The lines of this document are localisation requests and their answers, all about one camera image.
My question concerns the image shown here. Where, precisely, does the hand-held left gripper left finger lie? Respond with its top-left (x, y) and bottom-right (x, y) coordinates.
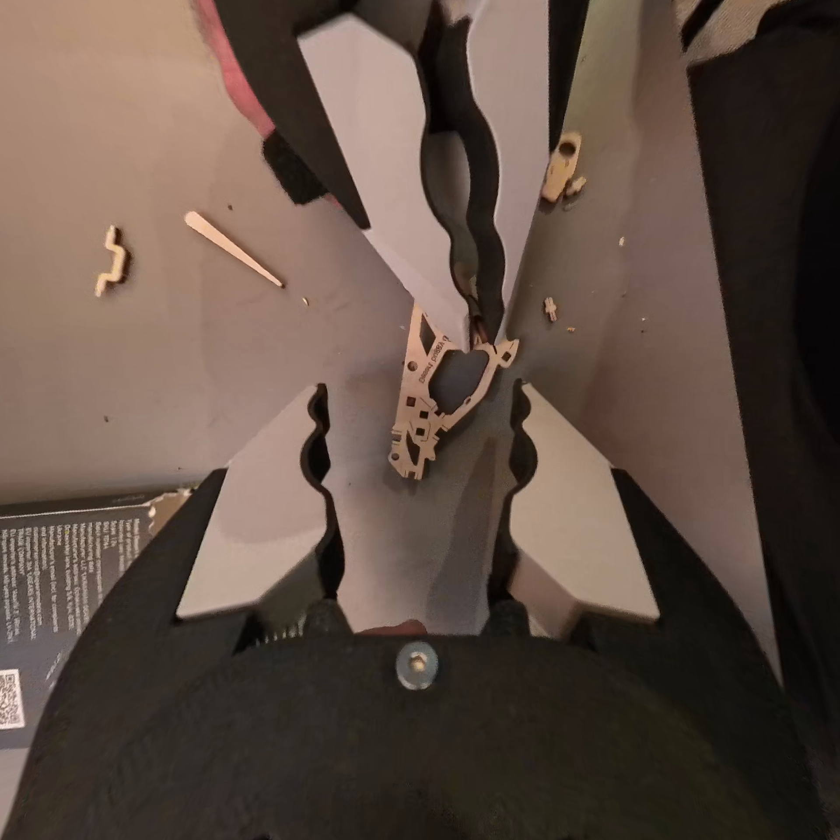
top-left (176, 384), bottom-right (346, 619)

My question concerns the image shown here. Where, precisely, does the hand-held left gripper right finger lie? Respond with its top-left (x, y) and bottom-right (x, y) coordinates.
top-left (487, 377), bottom-right (660, 641)

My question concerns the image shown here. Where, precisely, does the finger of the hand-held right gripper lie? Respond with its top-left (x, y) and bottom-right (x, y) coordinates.
top-left (430, 0), bottom-right (567, 343)
top-left (298, 13), bottom-right (485, 347)

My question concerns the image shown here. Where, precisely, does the wooden model frame with cutouts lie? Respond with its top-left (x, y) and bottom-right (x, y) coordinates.
top-left (386, 302), bottom-right (521, 484)

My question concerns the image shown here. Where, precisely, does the slotted wooden link piece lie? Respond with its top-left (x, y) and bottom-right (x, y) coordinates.
top-left (541, 131), bottom-right (582, 203)

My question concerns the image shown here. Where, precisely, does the person's right hand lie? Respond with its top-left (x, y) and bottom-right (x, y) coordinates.
top-left (189, 0), bottom-right (278, 140)

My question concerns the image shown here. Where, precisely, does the tapered wooden pointer piece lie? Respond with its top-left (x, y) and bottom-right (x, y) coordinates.
top-left (184, 210), bottom-right (285, 290)

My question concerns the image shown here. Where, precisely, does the torn black printed box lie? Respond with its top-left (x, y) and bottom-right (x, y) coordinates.
top-left (0, 484), bottom-right (201, 750)

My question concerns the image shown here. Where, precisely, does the person's dark clothing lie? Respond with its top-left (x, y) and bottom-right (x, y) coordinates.
top-left (685, 26), bottom-right (840, 840)

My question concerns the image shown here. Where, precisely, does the stepped wooden bracket piece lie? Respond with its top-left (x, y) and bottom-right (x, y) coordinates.
top-left (95, 225), bottom-right (133, 298)

